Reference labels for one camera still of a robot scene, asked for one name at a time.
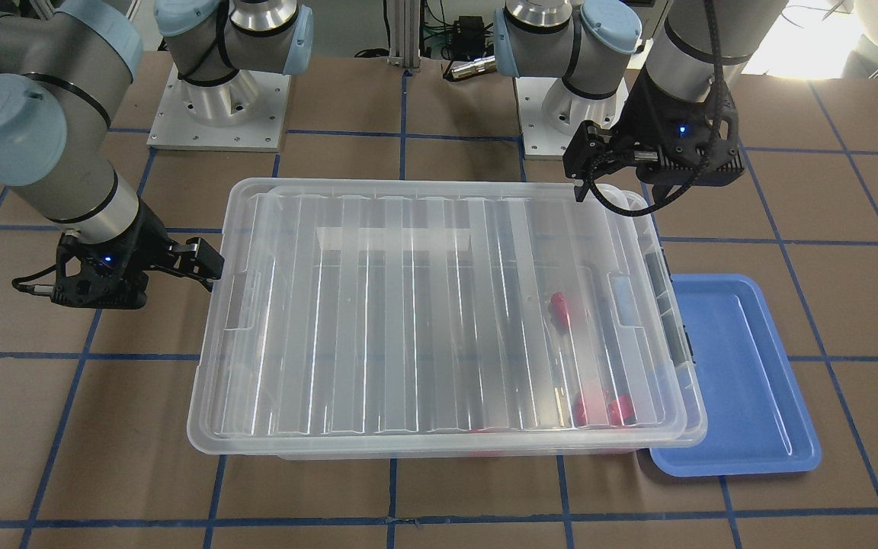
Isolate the blue plastic tray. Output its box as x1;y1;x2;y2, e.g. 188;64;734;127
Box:
650;274;822;477

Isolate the aluminium frame post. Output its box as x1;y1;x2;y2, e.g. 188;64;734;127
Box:
384;1;422;72

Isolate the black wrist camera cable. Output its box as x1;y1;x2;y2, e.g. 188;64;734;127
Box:
588;0;737;218

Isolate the clear plastic box lid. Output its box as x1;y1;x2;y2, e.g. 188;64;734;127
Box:
186;177;689;455

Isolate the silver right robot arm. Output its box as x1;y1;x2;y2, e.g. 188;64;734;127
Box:
0;1;315;310

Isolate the black power adapter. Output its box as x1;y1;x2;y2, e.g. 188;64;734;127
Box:
450;15;488;58

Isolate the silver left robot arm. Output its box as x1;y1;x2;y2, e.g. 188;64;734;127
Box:
153;1;785;218

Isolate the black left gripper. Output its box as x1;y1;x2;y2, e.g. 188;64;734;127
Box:
565;69;742;203

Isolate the red block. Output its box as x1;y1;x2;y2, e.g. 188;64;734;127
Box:
606;393;636;427
548;291;572;333
572;389;612;429

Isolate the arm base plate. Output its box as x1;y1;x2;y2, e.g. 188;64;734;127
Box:
147;67;292;153
514;77;630;160

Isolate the silver metal cylinder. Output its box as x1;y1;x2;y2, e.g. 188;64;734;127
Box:
442;55;497;82

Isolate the red block in box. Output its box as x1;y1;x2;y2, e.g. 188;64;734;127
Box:
572;389;612;429
606;393;636;427

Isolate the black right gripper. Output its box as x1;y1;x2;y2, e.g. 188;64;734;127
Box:
51;201;224;309

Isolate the clear plastic storage box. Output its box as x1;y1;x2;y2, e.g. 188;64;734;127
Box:
271;189;709;460

